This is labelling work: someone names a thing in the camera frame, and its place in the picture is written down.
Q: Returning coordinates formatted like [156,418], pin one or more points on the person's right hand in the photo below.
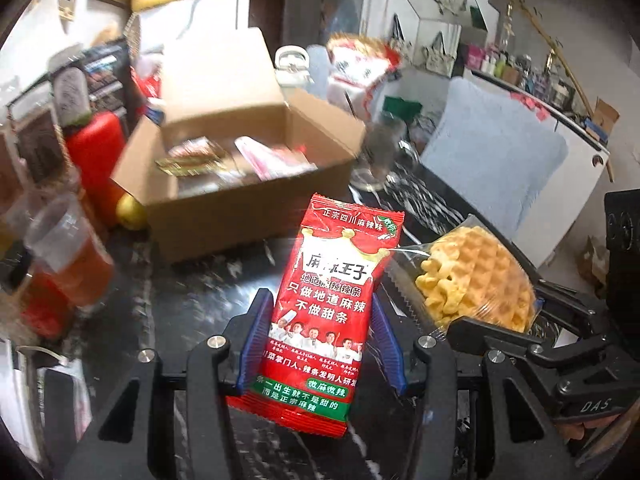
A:
[570,430]

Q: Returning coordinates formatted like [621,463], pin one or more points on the clear jar orange label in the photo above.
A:
[75,260]

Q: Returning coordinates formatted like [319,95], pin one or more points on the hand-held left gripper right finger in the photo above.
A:
[389,347]

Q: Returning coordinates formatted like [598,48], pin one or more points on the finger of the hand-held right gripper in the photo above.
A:
[500,342]
[570,310]

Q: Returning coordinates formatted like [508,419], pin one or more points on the tall jar dark label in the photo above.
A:
[40,145]

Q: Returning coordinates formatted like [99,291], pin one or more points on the black lid red label jar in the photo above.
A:
[45,310]

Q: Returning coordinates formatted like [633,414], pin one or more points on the light blue chair cushion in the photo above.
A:
[490,160]

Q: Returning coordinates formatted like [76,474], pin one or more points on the red nut bag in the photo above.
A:
[360,70]

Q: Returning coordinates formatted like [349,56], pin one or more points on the red canister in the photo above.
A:
[95,160]

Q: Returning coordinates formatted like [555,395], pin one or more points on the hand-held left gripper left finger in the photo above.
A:
[257,340]

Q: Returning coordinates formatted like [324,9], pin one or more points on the pink paper tags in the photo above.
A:
[527,105]

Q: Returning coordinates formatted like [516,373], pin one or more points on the red plastic bag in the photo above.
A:
[150,90]

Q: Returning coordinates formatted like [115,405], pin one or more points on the white fridge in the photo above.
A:
[220,15]

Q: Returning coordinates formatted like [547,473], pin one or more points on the clear waffle packet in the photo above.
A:
[470,270]

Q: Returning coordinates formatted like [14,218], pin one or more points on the bamboo pole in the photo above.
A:
[555,50]

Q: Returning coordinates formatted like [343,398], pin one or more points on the tall jar white green label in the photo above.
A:
[70,95]

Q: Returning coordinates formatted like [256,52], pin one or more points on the row of cosmetic bottles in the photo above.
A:
[530,70]

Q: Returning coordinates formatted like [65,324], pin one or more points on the canvas tote bag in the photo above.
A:
[440,57]
[397,32]

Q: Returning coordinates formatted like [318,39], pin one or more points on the pink stick packet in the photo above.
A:
[270,157]

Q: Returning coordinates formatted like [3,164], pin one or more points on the red spicy strip packet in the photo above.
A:
[320,285]

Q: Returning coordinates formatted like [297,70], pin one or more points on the glass mug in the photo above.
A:
[380,155]

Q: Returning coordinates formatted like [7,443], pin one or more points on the yellow pear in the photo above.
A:
[131,212]

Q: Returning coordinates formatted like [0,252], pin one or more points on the brown cardboard box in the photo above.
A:
[210,230]

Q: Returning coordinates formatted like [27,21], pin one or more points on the green bag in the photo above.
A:
[402,107]

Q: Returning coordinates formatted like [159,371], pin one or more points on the black snack bag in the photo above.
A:
[105,80]

